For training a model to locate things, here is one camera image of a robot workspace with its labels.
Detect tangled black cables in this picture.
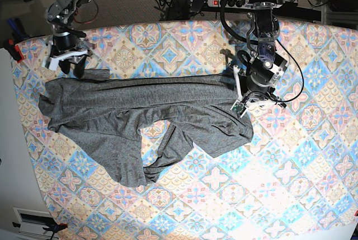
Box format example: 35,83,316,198
152,0,208,21

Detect white power strip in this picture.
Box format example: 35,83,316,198
206,0,252,10

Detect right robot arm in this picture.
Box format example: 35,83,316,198
42,0,95,79

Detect patterned tablecloth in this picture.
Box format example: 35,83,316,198
11,21,357,239

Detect grey t-shirt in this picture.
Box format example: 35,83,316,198
39,75,253,187

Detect red black clamp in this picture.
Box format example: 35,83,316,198
3,39,23,63

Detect white vent panel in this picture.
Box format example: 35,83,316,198
12,207,56,238

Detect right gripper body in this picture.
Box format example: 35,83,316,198
41,37,94,79

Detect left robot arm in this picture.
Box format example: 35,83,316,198
219,0,288,116

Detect black orange clamp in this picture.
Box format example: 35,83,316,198
12,222,68,236

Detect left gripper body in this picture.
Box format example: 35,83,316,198
230,65,287,117

